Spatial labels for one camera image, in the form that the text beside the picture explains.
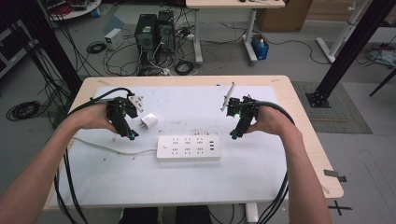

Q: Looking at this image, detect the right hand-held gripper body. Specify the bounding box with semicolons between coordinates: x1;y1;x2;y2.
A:
219;81;260;126

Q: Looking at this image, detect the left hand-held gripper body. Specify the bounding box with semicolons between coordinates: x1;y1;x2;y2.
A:
106;94;146;126

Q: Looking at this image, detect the white power adapter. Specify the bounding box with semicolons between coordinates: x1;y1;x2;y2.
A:
139;112;159;132

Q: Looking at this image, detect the white power strip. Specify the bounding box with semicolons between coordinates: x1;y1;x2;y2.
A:
156;133;222;162

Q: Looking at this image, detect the person's right hand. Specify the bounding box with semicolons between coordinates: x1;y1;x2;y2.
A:
247;105;297;136

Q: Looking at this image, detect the person's left hand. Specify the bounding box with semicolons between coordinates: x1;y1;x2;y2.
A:
72;102;119;134

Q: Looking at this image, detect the blue box with bottle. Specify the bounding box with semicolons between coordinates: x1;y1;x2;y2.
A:
249;33;271;62

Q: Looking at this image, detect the white power supply box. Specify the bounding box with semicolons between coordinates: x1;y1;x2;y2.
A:
104;27;125;51

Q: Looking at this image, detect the light wooden table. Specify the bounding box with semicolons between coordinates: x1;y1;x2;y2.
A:
42;75;345;213

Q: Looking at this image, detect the white table mat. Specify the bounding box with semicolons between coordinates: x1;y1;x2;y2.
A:
49;85;290;208

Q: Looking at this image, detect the black computer tower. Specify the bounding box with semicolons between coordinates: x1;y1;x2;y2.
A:
134;13;159;68
156;9;177;54

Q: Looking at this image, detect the white table leg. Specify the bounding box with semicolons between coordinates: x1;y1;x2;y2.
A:
244;203;260;224

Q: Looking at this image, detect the grey floor mat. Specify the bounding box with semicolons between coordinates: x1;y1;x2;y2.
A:
291;80;374;135

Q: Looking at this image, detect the black tape strip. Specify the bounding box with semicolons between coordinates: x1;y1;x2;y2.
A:
322;169;347;183

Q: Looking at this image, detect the brown cardboard box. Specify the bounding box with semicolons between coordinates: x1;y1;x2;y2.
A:
256;0;314;34

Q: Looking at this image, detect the wooden desk with white legs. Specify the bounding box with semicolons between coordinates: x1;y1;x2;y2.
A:
185;0;287;66

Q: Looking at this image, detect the round white table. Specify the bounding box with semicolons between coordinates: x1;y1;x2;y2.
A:
38;0;103;22

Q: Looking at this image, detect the white metal stand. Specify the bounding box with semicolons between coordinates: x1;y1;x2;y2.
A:
315;0;375;64

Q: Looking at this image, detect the white power strip cable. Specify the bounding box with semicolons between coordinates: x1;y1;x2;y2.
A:
72;136;159;156

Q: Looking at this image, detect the coiled black cable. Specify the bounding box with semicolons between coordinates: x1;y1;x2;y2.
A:
173;60;196;77
86;41;107;55
6;100;42;122

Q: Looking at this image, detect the black right gripper cable bundle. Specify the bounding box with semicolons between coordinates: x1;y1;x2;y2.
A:
255;100;296;224

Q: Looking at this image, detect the black gripper cable bundle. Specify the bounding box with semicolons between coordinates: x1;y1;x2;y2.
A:
53;87;136;224
255;100;296;224

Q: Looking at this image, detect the black left gripper cable bundle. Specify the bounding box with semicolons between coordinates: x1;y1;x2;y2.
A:
53;87;136;224

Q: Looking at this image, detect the black aluminium frame post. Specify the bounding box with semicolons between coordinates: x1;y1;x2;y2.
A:
12;0;84;94
305;0;396;109

